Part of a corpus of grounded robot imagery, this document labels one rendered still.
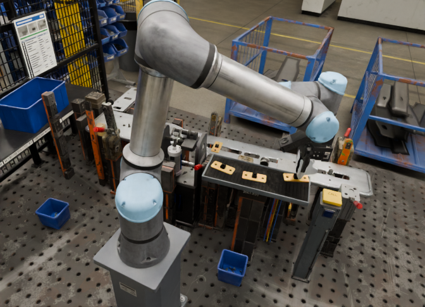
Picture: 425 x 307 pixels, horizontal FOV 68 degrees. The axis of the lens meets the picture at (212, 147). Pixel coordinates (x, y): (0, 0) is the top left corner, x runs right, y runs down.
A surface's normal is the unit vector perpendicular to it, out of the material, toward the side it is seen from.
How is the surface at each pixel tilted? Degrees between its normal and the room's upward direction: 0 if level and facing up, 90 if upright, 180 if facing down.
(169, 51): 70
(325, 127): 90
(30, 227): 0
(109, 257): 0
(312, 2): 90
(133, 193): 7
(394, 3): 90
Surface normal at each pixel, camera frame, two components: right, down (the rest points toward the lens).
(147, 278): 0.07, -0.80
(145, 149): 0.14, 0.59
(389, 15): -0.40, 0.52
